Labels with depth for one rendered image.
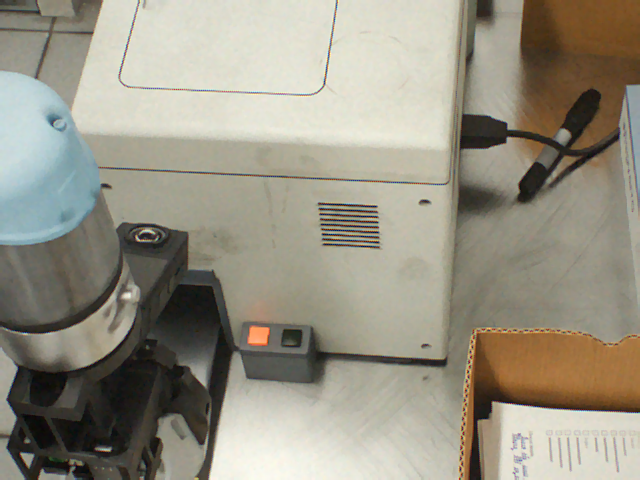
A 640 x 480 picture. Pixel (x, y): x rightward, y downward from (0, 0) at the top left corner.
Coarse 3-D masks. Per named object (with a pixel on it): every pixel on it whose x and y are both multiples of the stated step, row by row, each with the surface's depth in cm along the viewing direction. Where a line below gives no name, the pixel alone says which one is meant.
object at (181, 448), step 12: (168, 420) 77; (180, 420) 78; (168, 432) 78; (180, 432) 79; (168, 444) 78; (180, 444) 79; (192, 444) 80; (204, 444) 80; (168, 456) 78; (180, 456) 79; (192, 456) 81; (204, 456) 82; (168, 468) 78; (180, 468) 79; (192, 468) 81
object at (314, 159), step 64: (128, 0) 98; (192, 0) 98; (256, 0) 97; (320, 0) 97; (384, 0) 96; (448, 0) 96; (128, 64) 94; (192, 64) 94; (256, 64) 93; (320, 64) 93; (384, 64) 92; (448, 64) 92; (128, 128) 91; (192, 128) 90; (256, 128) 90; (320, 128) 89; (384, 128) 89; (448, 128) 89; (128, 192) 97; (192, 192) 96; (256, 192) 95; (320, 192) 94; (384, 192) 93; (448, 192) 93; (192, 256) 103; (256, 256) 102; (320, 256) 101; (384, 256) 100; (448, 256) 100; (256, 320) 110; (320, 320) 109; (384, 320) 107; (448, 320) 111
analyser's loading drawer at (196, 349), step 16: (176, 304) 113; (192, 304) 113; (208, 304) 113; (160, 320) 112; (176, 320) 112; (192, 320) 112; (208, 320) 112; (160, 336) 111; (176, 336) 111; (192, 336) 111; (208, 336) 111; (176, 352) 110; (192, 352) 110; (208, 352) 110; (192, 368) 109; (208, 368) 109; (208, 384) 108
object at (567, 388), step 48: (480, 336) 97; (528, 336) 97; (576, 336) 96; (480, 384) 103; (528, 384) 103; (576, 384) 102; (624, 384) 101; (480, 432) 102; (528, 432) 101; (576, 432) 101; (624, 432) 101
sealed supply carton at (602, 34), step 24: (528, 0) 128; (552, 0) 127; (576, 0) 126; (600, 0) 125; (624, 0) 125; (528, 24) 130; (552, 24) 129; (576, 24) 129; (600, 24) 128; (624, 24) 127; (552, 48) 132; (576, 48) 131; (600, 48) 131; (624, 48) 130
